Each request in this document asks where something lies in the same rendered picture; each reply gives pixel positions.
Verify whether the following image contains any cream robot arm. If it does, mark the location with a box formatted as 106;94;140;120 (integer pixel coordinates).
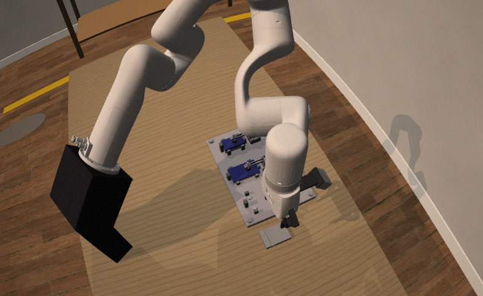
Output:
72;0;332;193

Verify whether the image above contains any blue flat plate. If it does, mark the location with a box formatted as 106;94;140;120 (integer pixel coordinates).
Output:
221;137;246;153
227;162;260;183

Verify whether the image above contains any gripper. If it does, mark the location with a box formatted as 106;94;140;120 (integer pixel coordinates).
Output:
262;168;300;229

